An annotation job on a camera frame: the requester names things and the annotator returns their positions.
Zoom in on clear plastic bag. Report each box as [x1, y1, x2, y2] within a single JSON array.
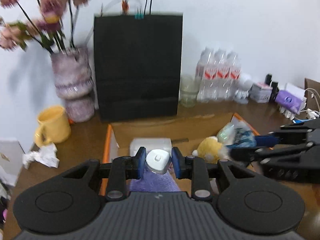
[[216, 122, 239, 145]]

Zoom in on small patterned tin box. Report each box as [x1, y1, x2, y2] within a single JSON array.
[[249, 82, 271, 103]]

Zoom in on right water bottle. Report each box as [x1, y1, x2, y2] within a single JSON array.
[[225, 51, 241, 100]]

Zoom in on small white robot figurine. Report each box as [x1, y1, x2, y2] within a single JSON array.
[[234, 73, 253, 104]]

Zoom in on left water bottle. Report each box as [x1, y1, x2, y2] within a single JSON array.
[[195, 47, 214, 102]]

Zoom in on middle water bottle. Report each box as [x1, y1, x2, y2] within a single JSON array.
[[213, 49, 228, 101]]

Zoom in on purple tissue pack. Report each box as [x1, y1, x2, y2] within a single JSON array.
[[275, 90, 304, 114]]

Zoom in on orange cardboard box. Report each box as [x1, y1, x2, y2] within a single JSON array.
[[100, 112, 261, 196]]

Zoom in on black small bottles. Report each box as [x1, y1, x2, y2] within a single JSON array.
[[265, 74, 279, 103]]

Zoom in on black paper shopping bag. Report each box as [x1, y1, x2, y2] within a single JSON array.
[[93, 0, 183, 122]]

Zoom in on crumpled white paper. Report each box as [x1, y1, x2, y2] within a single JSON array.
[[22, 144, 60, 169]]

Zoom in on water bottle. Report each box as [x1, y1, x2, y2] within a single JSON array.
[[195, 47, 214, 102], [213, 49, 228, 101], [225, 51, 241, 100]]

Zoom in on yellow ceramic mug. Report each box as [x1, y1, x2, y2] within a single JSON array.
[[34, 105, 71, 147]]

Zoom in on purple white ceramic vase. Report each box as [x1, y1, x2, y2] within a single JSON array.
[[50, 47, 95, 122]]

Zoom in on yellow white plush toy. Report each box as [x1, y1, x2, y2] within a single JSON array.
[[192, 136, 229, 164]]

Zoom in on white charger adapter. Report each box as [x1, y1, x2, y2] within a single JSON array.
[[145, 149, 171, 174]]

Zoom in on clear drinking glass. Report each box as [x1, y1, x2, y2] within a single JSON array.
[[180, 75, 201, 108]]

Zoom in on dried pink flower bouquet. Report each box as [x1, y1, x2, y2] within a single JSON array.
[[1, 0, 90, 54]]

